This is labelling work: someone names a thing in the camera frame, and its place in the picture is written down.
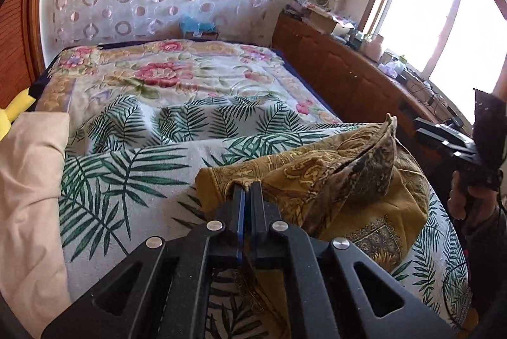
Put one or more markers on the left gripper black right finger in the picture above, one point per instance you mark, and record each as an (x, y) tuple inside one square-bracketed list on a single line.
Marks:
[(333, 289)]

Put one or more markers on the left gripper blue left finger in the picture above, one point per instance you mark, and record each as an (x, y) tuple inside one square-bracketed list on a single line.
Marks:
[(161, 290)]

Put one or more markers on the golden patterned shirt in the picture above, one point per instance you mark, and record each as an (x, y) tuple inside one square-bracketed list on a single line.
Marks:
[(361, 185)]

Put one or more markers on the person's right hand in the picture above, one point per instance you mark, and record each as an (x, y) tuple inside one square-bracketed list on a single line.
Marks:
[(473, 204)]

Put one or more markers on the white tissue bag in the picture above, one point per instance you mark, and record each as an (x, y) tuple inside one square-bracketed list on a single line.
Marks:
[(393, 68)]

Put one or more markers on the folded pink beige garment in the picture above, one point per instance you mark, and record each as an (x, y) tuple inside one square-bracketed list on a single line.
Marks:
[(33, 271)]

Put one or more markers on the palm leaf bed sheet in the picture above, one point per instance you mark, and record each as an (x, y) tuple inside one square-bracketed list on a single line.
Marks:
[(129, 174)]

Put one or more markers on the wooden sideboard cabinet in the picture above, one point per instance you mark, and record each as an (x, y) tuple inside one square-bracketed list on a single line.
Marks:
[(352, 85)]

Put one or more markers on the pink bottle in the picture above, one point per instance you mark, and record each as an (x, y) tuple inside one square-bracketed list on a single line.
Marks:
[(372, 48)]

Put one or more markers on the window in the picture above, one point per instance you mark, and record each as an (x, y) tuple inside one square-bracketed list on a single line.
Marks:
[(454, 47)]

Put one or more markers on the cardboard box on sideboard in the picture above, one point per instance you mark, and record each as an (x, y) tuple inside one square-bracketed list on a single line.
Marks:
[(329, 24)]

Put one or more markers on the floral blanket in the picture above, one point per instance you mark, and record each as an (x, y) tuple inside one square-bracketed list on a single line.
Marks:
[(83, 80)]

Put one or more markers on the yellow plush toy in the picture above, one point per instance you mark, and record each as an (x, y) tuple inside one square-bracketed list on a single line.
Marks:
[(14, 109)]

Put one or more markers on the blue item at bed head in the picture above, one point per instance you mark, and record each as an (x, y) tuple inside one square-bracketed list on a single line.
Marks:
[(192, 29)]

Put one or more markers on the wooden louvered wardrobe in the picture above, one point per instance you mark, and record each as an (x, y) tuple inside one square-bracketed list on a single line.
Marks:
[(22, 59)]

